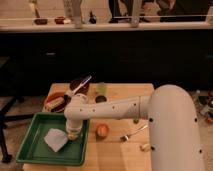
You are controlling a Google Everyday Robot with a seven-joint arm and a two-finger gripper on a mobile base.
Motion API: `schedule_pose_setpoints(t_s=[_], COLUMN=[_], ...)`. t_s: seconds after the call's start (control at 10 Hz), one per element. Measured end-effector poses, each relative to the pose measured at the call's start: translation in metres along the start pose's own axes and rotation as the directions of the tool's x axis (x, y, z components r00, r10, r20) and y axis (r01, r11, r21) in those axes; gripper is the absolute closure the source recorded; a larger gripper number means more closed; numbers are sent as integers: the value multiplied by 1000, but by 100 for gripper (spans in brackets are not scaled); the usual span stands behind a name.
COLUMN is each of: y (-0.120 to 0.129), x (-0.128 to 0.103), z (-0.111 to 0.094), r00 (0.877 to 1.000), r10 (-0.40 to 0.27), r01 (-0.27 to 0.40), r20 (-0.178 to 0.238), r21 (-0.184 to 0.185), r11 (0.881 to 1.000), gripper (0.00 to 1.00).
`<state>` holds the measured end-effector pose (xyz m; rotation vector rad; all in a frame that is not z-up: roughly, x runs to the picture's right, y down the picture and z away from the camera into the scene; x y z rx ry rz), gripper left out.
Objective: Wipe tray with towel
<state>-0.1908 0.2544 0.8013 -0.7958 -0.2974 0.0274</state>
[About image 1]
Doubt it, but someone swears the white towel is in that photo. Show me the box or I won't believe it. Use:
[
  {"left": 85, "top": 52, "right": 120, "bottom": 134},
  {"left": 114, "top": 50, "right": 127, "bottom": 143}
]
[{"left": 44, "top": 128, "right": 68, "bottom": 152}]

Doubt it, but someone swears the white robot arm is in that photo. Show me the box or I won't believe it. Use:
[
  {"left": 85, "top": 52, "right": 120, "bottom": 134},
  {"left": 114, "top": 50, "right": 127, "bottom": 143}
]
[{"left": 64, "top": 85, "right": 205, "bottom": 171}]

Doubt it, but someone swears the orange bowl with food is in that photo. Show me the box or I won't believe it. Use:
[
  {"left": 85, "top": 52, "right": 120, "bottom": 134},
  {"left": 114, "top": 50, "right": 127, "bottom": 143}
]
[{"left": 44, "top": 92, "right": 66, "bottom": 113}]

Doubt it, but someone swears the orange fruit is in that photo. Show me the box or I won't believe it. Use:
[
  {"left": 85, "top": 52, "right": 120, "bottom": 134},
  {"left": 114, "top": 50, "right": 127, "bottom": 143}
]
[{"left": 96, "top": 124, "right": 109, "bottom": 138}]

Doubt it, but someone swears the small dark bowl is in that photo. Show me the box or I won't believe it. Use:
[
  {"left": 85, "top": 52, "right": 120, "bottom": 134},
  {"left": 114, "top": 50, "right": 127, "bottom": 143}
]
[{"left": 95, "top": 95, "right": 107, "bottom": 103}]

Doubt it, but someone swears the black chair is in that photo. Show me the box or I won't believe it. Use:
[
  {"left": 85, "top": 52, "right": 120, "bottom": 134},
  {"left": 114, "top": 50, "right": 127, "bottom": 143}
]
[{"left": 0, "top": 56, "right": 36, "bottom": 164}]

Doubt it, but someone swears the small beige food piece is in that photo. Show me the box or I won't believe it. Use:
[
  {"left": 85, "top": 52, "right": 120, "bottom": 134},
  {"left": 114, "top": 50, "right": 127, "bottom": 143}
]
[{"left": 140, "top": 143, "right": 150, "bottom": 152}]

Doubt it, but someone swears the dark cabinet counter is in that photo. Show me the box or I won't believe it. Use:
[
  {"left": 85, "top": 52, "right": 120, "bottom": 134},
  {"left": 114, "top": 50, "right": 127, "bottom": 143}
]
[{"left": 0, "top": 23, "right": 213, "bottom": 96}]

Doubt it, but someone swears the red bowl on counter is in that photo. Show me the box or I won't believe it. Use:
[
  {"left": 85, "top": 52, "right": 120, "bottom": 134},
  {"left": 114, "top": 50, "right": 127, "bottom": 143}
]
[{"left": 54, "top": 16, "right": 65, "bottom": 24}]

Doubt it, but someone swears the dark bowl on counter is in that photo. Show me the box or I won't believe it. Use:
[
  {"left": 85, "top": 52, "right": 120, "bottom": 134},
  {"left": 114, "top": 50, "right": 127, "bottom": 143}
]
[{"left": 34, "top": 18, "right": 48, "bottom": 25}]

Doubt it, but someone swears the white handled knife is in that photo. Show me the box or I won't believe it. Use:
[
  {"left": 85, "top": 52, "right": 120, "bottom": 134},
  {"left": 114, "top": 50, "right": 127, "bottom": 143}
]
[{"left": 64, "top": 75, "right": 92, "bottom": 98}]

